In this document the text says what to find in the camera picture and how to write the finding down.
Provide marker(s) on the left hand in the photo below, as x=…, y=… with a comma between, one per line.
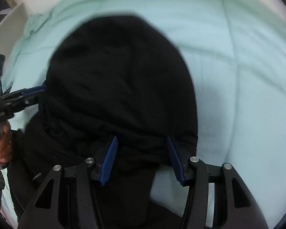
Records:
x=6, y=145

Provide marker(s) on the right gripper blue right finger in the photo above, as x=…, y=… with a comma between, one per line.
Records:
x=179, y=156

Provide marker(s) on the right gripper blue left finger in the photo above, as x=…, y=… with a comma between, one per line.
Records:
x=104, y=159

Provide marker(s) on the light green quilted bedspread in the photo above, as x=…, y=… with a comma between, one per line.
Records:
x=236, y=53

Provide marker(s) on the black hooded jacket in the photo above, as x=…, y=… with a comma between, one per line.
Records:
x=113, y=77

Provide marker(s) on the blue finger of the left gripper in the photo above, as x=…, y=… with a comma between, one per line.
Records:
x=39, y=88
x=29, y=99

